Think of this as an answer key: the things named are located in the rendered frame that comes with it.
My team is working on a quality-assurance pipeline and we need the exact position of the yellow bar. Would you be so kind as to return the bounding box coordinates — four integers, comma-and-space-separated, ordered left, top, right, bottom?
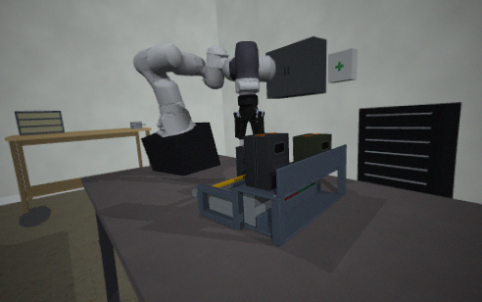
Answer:
212, 175, 246, 187

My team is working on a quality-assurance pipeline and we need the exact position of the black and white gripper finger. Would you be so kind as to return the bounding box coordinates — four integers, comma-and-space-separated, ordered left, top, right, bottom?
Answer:
233, 111, 248, 146
247, 110, 265, 134

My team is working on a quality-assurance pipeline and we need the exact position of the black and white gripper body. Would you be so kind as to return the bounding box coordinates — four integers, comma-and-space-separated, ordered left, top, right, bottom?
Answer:
238, 95, 259, 121

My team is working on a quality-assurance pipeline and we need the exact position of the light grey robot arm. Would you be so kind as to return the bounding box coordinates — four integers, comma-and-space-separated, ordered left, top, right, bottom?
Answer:
133, 41, 276, 137

